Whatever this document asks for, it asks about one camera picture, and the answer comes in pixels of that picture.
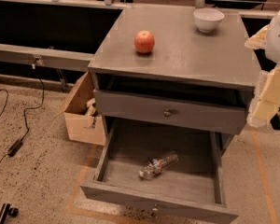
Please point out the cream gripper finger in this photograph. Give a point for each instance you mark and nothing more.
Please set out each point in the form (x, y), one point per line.
(258, 40)
(266, 102)

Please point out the closed grey upper drawer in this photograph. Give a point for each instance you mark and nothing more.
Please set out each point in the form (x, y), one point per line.
(187, 114)

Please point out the red apple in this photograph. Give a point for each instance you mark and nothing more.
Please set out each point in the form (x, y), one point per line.
(144, 42)

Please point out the round metal drawer knob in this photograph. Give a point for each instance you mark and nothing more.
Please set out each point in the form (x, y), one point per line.
(167, 113)

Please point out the grey metal rail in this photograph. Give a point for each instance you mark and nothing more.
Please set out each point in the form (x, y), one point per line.
(52, 58)

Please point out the clear plastic water bottle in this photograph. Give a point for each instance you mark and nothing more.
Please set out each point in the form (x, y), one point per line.
(157, 165)

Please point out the black power adapter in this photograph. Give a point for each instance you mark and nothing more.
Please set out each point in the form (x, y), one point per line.
(14, 148)

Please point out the cardboard box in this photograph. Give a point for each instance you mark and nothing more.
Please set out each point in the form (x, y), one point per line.
(80, 126)

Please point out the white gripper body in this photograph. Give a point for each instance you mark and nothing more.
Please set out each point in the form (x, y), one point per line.
(278, 37)

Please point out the white ceramic bowl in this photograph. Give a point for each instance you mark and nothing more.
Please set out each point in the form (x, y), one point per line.
(207, 19)

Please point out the grey wooden drawer cabinet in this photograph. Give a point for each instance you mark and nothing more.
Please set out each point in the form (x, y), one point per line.
(185, 63)

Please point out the open grey bottom drawer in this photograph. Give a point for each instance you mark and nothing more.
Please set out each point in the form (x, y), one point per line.
(193, 187)

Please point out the black floor stand piece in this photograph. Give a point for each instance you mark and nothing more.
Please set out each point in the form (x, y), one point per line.
(7, 211)

